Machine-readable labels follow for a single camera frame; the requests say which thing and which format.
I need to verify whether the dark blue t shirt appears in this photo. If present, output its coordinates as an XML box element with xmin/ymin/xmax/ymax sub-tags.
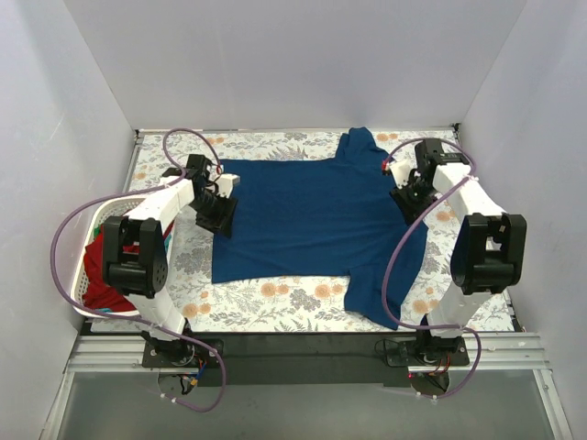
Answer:
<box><xmin>212</xmin><ymin>127</ymin><xmax>427</xmax><ymax>329</ymax></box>

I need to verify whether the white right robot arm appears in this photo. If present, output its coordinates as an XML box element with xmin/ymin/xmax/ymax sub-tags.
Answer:
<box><xmin>382</xmin><ymin>137</ymin><xmax>527</xmax><ymax>373</ymax></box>

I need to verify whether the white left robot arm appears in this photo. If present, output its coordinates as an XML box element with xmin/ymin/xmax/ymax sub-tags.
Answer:
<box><xmin>102</xmin><ymin>154</ymin><xmax>240</xmax><ymax>367</ymax></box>

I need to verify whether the floral patterned table cloth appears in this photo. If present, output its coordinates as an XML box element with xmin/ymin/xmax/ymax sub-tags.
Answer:
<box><xmin>89</xmin><ymin>127</ymin><xmax>524</xmax><ymax>335</ymax></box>

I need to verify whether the teal t shirt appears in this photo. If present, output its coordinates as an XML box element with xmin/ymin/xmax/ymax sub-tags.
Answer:
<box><xmin>94</xmin><ymin>224</ymin><xmax>174</xmax><ymax>315</ymax></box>

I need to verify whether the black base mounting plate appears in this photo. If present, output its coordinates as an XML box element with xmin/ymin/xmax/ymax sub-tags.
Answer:
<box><xmin>142</xmin><ymin>332</ymin><xmax>473</xmax><ymax>387</ymax></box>

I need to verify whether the red t shirt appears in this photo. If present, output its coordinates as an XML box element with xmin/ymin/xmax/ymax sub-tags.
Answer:
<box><xmin>82</xmin><ymin>222</ymin><xmax>178</xmax><ymax>313</ymax></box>

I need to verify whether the white plastic laundry basket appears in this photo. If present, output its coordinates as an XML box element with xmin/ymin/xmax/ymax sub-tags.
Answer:
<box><xmin>70</xmin><ymin>195</ymin><xmax>147</xmax><ymax>317</ymax></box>

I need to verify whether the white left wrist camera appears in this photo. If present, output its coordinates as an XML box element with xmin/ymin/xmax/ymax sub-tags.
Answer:
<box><xmin>215</xmin><ymin>173</ymin><xmax>240</xmax><ymax>198</ymax></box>

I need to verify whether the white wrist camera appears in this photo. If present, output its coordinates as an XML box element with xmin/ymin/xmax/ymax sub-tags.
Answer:
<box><xmin>215</xmin><ymin>173</ymin><xmax>240</xmax><ymax>198</ymax></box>
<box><xmin>382</xmin><ymin>159</ymin><xmax>416</xmax><ymax>189</ymax></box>

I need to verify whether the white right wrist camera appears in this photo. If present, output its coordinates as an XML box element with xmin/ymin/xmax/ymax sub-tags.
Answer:
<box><xmin>382</xmin><ymin>159</ymin><xmax>416</xmax><ymax>189</ymax></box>

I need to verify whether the aluminium frame rail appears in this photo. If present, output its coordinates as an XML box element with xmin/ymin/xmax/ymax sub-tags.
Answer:
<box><xmin>66</xmin><ymin>333</ymin><xmax>551</xmax><ymax>372</ymax></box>

